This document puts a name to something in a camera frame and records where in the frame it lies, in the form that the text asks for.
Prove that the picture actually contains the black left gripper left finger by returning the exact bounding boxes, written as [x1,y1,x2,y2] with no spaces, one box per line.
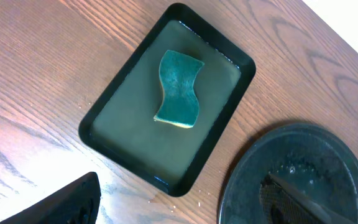
[0,172,101,224]

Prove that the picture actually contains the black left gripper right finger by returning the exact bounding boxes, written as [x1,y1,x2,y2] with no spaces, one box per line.
[259,174,358,224]

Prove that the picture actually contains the green and yellow sponge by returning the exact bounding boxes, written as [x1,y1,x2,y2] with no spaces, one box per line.
[154,50,204,129]

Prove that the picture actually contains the black round tray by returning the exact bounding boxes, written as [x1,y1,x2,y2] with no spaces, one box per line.
[218,123,358,223]

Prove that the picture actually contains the black rectangular tray green liquid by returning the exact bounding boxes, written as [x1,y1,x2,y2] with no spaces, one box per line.
[78,2,256,197]

